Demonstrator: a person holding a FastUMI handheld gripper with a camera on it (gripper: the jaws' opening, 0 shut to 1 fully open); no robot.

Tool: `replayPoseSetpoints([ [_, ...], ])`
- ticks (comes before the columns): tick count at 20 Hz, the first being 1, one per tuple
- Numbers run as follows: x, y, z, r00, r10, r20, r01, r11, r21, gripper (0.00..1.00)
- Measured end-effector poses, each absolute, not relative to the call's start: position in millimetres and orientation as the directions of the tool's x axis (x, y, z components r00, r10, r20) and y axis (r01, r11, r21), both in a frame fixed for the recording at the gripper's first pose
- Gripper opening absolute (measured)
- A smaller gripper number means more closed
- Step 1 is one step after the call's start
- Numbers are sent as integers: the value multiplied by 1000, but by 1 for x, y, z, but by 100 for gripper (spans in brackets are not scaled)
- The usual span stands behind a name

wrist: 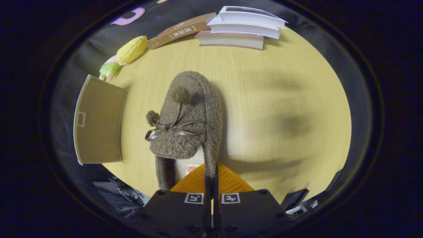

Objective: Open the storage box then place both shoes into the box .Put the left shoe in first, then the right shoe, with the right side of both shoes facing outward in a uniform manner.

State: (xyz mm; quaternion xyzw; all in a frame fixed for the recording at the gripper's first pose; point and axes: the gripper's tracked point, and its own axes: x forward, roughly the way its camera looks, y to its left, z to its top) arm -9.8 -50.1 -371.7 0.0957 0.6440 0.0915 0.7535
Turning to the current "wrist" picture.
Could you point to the dark cloth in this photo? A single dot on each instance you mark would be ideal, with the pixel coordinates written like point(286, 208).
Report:
point(122, 195)

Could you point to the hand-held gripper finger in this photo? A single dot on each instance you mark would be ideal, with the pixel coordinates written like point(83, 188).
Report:
point(208, 211)
point(215, 211)

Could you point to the brown fuzzy shoe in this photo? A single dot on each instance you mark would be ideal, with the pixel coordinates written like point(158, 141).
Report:
point(195, 86)

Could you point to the yellow plush toy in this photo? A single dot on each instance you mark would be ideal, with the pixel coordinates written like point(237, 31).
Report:
point(132, 49)

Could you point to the pale pink book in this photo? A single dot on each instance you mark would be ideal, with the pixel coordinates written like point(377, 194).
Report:
point(231, 41)

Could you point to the black flat panel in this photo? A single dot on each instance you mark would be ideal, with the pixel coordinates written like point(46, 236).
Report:
point(294, 198)

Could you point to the plain white book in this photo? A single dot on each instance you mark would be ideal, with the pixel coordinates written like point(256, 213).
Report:
point(244, 29)

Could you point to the black slanted bar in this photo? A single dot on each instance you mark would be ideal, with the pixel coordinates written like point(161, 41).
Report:
point(335, 180)

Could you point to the green and pink plush toy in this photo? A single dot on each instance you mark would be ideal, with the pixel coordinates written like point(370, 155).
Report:
point(110, 69)

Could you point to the brown book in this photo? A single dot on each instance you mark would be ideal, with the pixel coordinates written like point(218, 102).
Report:
point(178, 31)

